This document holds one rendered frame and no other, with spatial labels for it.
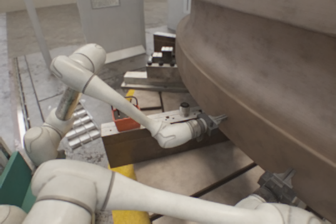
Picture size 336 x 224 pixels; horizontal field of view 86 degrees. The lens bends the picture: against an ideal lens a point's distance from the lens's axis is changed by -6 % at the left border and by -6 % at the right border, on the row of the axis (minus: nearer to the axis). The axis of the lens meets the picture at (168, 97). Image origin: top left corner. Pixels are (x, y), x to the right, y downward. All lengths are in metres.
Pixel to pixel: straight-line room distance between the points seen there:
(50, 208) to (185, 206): 0.31
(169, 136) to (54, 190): 0.55
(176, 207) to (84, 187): 0.24
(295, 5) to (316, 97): 0.38
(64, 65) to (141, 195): 0.60
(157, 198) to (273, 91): 0.71
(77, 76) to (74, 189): 0.51
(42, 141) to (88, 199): 0.84
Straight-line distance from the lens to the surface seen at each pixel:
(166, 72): 2.35
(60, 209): 0.48
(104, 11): 4.18
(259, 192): 0.80
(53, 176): 0.53
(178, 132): 0.91
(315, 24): 0.75
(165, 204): 0.57
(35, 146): 1.31
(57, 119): 1.37
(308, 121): 0.95
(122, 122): 1.36
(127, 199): 0.55
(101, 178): 0.53
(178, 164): 1.68
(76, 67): 0.89
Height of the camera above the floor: 1.67
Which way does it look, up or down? 34 degrees down
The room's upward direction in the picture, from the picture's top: straight up
